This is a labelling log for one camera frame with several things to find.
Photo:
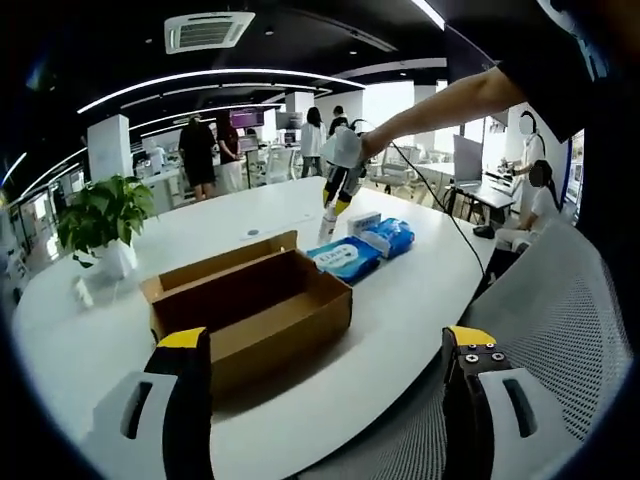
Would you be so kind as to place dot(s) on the long white carton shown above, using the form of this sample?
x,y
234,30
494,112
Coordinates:
x,y
364,221

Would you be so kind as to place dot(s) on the small white bottle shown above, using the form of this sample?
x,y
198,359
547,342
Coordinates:
x,y
326,230

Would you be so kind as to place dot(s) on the purple wall screen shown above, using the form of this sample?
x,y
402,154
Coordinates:
x,y
247,118

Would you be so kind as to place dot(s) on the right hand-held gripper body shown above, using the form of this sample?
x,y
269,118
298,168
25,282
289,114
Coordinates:
x,y
347,150

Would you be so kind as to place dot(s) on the blue soft tissue pack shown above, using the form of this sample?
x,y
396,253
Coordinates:
x,y
395,237

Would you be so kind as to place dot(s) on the long curved ceiling light strip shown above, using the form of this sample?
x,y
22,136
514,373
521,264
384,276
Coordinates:
x,y
215,76

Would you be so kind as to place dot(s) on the person's black shirt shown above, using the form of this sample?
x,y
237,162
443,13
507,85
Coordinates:
x,y
575,75

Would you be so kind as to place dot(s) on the ceiling air conditioner unit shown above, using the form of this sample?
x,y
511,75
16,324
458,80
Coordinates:
x,y
210,31

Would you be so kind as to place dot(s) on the blue wet wipes pack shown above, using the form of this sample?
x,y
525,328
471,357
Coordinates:
x,y
345,260

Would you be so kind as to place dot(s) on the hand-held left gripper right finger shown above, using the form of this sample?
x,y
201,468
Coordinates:
x,y
465,425

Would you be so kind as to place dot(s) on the grey mesh office chair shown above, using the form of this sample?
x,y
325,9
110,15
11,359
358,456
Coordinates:
x,y
550,310

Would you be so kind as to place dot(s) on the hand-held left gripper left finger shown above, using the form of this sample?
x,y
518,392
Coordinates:
x,y
185,415

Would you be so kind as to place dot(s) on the grey desk monitor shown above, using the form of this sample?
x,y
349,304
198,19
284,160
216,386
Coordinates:
x,y
467,160

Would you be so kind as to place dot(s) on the green potted plant white pot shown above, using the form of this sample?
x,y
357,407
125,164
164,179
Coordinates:
x,y
105,215

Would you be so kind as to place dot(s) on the brown cardboard shoe box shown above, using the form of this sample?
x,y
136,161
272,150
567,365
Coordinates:
x,y
280,340

